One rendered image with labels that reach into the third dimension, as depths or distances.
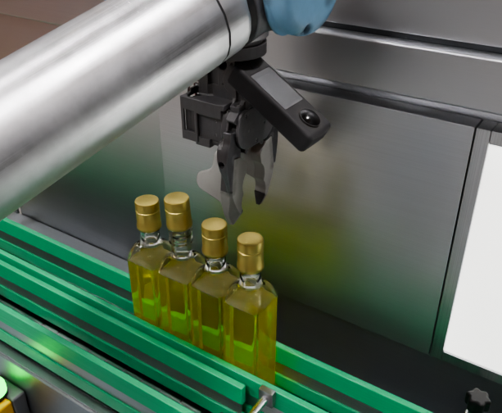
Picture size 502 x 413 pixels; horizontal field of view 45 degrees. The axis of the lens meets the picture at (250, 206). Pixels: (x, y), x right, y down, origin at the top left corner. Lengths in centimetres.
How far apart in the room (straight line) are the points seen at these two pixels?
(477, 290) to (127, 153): 62
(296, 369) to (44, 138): 63
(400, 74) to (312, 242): 28
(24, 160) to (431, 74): 49
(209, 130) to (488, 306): 41
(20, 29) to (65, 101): 84
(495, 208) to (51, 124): 53
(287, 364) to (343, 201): 25
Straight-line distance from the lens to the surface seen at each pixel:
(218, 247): 79
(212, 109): 66
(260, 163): 72
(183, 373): 90
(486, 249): 77
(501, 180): 73
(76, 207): 127
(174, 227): 81
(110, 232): 122
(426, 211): 77
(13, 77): 36
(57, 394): 100
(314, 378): 89
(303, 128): 62
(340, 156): 79
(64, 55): 37
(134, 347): 95
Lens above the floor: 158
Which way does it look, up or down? 31 degrees down
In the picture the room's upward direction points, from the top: straight up
